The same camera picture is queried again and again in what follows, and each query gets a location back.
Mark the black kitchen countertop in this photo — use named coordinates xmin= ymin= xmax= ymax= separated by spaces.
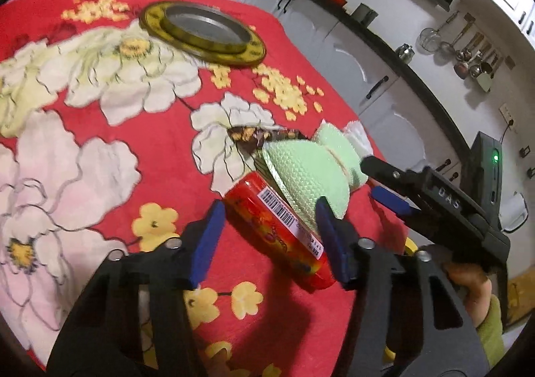
xmin=176 ymin=0 xmax=475 ymax=152

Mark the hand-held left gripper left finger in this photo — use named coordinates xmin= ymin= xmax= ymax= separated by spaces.
xmin=46 ymin=200 xmax=227 ymax=377

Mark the person's right hand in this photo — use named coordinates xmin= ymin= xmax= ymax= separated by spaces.
xmin=445 ymin=262 xmax=493 ymax=329

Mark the red floral blanket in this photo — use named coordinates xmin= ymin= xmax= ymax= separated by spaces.
xmin=0 ymin=0 xmax=412 ymax=377

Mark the metal cup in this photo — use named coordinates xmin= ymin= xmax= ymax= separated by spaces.
xmin=351 ymin=3 xmax=377 ymax=28

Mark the red snack canister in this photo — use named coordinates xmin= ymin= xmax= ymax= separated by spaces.
xmin=221 ymin=175 xmax=335 ymax=293

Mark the person's right forearm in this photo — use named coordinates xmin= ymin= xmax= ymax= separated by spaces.
xmin=476 ymin=295 xmax=506 ymax=367

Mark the row of hanging metal utensils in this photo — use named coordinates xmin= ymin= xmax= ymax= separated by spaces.
xmin=441 ymin=13 xmax=504 ymax=93

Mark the row of white cabinet doors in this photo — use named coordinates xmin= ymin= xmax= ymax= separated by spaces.
xmin=75 ymin=0 xmax=464 ymax=185

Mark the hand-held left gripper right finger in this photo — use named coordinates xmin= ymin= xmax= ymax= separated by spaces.
xmin=314 ymin=196 xmax=491 ymax=377

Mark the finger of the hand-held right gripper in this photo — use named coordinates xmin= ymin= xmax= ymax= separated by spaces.
xmin=371 ymin=186 xmax=421 ymax=219
xmin=360 ymin=155 xmax=426 ymax=199

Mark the metal strainer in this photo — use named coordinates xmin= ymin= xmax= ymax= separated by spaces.
xmin=417 ymin=11 xmax=458 ymax=54

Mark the round yellow-rimmed metal tray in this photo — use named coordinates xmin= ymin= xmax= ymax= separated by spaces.
xmin=139 ymin=1 xmax=267 ymax=66

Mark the dark candy wrapper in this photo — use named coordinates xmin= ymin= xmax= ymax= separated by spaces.
xmin=228 ymin=126 xmax=310 ymax=152

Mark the white plastic container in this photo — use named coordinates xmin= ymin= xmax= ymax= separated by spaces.
xmin=499 ymin=192 xmax=529 ymax=233

